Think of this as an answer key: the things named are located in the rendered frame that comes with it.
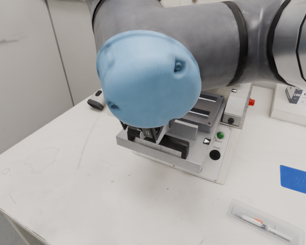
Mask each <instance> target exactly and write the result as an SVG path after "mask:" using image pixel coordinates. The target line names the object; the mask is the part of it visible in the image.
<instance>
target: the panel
mask: <svg viewBox="0 0 306 245"><path fill-rule="evenodd" d="M219 132H222V133H223V134H224V137H223V139H218V138H217V134H218V133H219ZM232 132H233V127H230V126H226V125H223V124H219V126H218V129H217V131H216V134H215V136H214V139H213V141H212V144H211V146H210V149H209V151H208V154H207V156H206V159H205V161H204V164H203V168H202V171H201V172H200V174H198V173H195V172H192V171H189V170H186V169H184V168H181V167H178V166H175V165H173V164H170V163H167V162H164V161H161V160H159V159H156V158H153V157H150V156H147V155H145V154H142V153H139V152H136V154H138V155H141V156H144V157H147V158H150V159H153V160H155V161H158V162H161V163H164V164H166V165H169V166H172V167H174V168H177V169H180V170H183V171H185V172H188V173H191V174H194V175H197V176H200V177H202V178H205V179H208V180H211V181H213V182H216V183H217V182H218V180H219V176H220V173H221V169H222V165H223V162H224V159H225V155H226V152H227V148H228V145H229V141H230V138H231V135H232ZM212 151H217V152H218V153H219V155H220V157H219V158H218V159H217V160H213V159H212V158H211V157H210V153H211V152H212Z"/></svg>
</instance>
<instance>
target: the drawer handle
mask: <svg viewBox="0 0 306 245"><path fill-rule="evenodd" d="M140 132H141V131H139V130H137V129H136V127H135V128H133V127H130V126H128V128H127V137H128V140H130V141H132V140H133V139H134V138H135V137H137V138H140ZM144 140H146V141H149V142H152V143H155V144H156V140H155V137H153V138H149V137H147V136H146V137H145V138H144ZM158 145H161V146H164V147H167V148H170V149H173V150H176V151H179V152H182V153H181V158H183V159H186V158H187V156H188V153H189V142H188V141H185V140H182V139H178V138H175V137H172V136H169V135H165V134H164V136H163V138H162V139H161V141H160V142H159V144H158Z"/></svg>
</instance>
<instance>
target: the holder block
mask: <svg viewBox="0 0 306 245"><path fill-rule="evenodd" d="M223 100H224V96H222V95H218V94H214V93H209V92H205V91H201V93H200V96H199V99H198V101H197V102H196V104H195V105H194V107H193V108H192V109H191V110H190V111H189V112H188V113H187V114H186V115H184V116H183V117H181V118H180V119H176V120H179V121H183V122H186V123H190V124H194V125H197V126H198V130H199V131H203V132H206V133H210V131H211V129H212V127H213V124H214V122H215V120H216V118H217V115H218V113H219V111H220V108H221V106H222V103H223Z"/></svg>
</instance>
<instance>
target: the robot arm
mask: <svg viewBox="0 0 306 245"><path fill-rule="evenodd" d="M86 3H87V5H88V8H89V11H90V15H91V23H92V30H93V34H94V37H95V45H96V52H97V60H96V68H97V74H98V77H99V79H100V81H101V85H102V91H103V96H104V100H105V103H106V104H107V106H108V108H109V110H110V111H111V113H112V114H113V115H114V116H115V117H116V118H117V119H118V120H119V121H120V123H121V125H122V127H123V129H124V130H126V128H127V126H130V127H133V128H135V127H136V129H137V130H139V131H141V132H140V138H141V139H142V140H143V139H144V138H145V137H149V138H153V137H155V140H156V144H159V142H160V141H161V139H162V138H163V136H164V134H166V133H167V132H168V131H169V129H170V127H171V125H172V124H173V122H174V121H175V120H176V119H180V118H181V117H183V116H184V115H186V114H187V113H188V112H189V111H190V110H191V109H192V108H193V107H194V105H195V104H196V102H197V101H198V99H199V96H200V93H201V91H204V90H210V89H216V88H223V87H228V86H233V85H239V84H245V83H251V82H257V81H269V82H274V83H279V84H283V85H288V86H293V87H297V88H303V89H306V0H230V1H221V2H213V3H204V4H195V5H185V6H176V7H168V8H163V7H162V5H161V3H160V2H159V0H86Z"/></svg>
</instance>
